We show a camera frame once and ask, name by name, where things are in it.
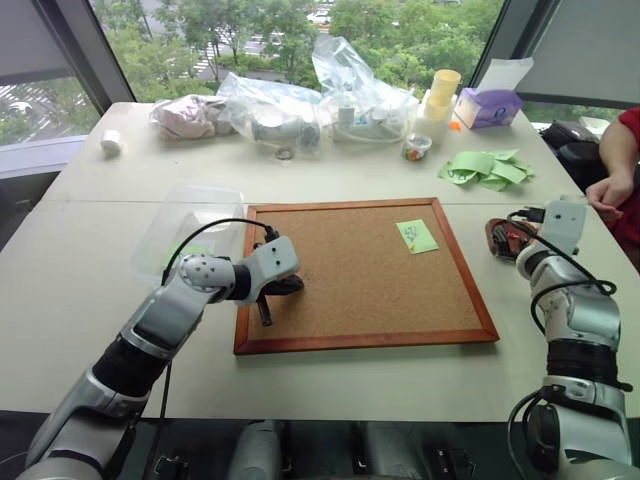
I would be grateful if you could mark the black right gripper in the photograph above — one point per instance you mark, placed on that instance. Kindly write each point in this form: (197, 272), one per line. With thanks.
(525, 245)

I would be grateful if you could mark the small jar of coloured pins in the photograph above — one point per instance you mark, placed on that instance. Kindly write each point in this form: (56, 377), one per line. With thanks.
(416, 147)

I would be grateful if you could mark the white tape roll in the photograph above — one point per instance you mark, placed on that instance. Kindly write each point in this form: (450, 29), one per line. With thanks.
(111, 143)

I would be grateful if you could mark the clear bag with power strip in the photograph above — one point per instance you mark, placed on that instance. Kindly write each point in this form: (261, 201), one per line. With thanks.
(360, 95)

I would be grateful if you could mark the dark window frame post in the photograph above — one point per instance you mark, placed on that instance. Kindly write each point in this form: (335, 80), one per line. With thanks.
(85, 50)
(515, 35)

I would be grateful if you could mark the yellow plastic cup stack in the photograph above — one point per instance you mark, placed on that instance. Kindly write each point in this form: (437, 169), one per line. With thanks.
(444, 87)

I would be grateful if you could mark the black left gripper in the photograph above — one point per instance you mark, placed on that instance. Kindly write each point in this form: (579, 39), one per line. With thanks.
(290, 285)

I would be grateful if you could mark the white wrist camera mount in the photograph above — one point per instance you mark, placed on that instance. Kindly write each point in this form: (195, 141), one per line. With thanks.
(272, 262)
(564, 222)

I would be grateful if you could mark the black bag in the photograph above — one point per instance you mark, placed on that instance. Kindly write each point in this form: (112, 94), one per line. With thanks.
(575, 150)

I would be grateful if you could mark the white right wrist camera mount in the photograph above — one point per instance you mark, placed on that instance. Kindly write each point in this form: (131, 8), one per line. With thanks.
(564, 222)

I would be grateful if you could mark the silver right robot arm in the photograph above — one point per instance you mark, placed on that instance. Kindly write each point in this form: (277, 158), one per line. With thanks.
(575, 320)

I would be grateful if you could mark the person's bare forearm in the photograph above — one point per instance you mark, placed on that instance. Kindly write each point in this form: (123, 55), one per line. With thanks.
(617, 155)

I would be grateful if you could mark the person's red shirt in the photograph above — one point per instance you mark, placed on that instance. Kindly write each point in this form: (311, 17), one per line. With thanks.
(631, 220)

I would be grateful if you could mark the purple tissue box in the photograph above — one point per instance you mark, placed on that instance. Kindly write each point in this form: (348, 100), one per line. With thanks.
(487, 107)

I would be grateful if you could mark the grey roller blind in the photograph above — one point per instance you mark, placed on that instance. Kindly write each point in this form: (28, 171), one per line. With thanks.
(585, 45)
(30, 40)

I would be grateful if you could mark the grey rounded shape under table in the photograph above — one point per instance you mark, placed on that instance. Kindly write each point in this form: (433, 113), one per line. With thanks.
(260, 450)

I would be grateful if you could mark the clear bag with grey cylinder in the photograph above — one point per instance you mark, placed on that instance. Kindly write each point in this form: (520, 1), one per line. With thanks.
(272, 112)

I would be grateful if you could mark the plain green sticky note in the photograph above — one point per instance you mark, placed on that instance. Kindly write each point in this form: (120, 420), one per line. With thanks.
(192, 250)

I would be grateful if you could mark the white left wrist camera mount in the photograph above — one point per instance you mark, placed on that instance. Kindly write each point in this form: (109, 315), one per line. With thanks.
(272, 262)

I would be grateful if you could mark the small orange item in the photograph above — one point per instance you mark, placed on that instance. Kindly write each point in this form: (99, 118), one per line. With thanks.
(454, 127)

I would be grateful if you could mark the person's bare hand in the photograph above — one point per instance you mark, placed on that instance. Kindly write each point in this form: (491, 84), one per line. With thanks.
(605, 195)

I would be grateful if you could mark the wood framed cork board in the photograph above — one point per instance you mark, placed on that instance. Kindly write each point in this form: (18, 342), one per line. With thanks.
(360, 280)

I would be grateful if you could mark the green sticky note with scribble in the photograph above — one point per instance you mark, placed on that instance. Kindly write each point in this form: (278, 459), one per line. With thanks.
(420, 234)

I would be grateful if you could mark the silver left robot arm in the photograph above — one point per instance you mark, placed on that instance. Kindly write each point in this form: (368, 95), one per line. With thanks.
(165, 310)

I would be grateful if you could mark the white tissue sheet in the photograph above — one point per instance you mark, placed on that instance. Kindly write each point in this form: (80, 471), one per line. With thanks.
(507, 75)

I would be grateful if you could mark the loose green paper note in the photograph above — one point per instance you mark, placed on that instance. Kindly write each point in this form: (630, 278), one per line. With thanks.
(467, 165)
(494, 185)
(510, 172)
(506, 154)

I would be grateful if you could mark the white plastic container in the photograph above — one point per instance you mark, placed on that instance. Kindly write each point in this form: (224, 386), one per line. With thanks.
(432, 125)

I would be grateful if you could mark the clear plastic box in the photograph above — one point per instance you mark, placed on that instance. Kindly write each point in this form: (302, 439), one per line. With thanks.
(200, 210)

